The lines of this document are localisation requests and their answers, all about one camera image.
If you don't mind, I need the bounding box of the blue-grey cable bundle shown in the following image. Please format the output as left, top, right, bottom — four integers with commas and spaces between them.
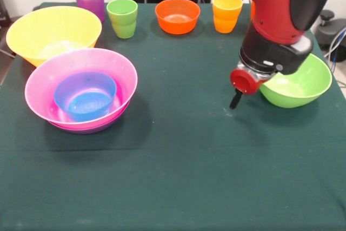
323, 27, 346, 63

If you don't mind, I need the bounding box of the green cup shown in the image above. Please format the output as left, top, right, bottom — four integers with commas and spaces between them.
106, 0, 139, 39

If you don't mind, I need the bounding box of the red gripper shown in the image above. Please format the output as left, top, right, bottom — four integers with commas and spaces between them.
229, 67, 278, 110

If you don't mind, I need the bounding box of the orange bowl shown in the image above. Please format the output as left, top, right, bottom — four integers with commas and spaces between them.
155, 0, 201, 35

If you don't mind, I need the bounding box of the purple bowl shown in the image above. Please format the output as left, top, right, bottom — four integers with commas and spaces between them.
49, 111, 128, 135

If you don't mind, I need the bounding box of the large pink bowl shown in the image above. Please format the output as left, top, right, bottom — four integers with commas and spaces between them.
24, 48, 139, 130

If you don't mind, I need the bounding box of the dark grey equipment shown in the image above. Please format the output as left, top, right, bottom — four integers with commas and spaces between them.
0, 0, 13, 30

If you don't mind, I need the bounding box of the purple cup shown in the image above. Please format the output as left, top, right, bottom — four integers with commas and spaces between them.
74, 0, 105, 23

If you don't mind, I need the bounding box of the dark green tablecloth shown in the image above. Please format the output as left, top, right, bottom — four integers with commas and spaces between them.
0, 1, 346, 231

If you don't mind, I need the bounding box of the green bowl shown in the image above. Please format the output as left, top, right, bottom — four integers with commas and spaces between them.
258, 53, 333, 109

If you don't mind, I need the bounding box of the large yellow bowl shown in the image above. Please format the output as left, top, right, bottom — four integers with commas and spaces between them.
5, 5, 103, 68

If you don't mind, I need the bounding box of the yellow-orange cup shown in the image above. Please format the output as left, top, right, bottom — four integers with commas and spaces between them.
212, 0, 244, 34

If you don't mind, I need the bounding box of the blue bowl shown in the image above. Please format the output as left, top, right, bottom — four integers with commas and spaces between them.
54, 71, 118, 123

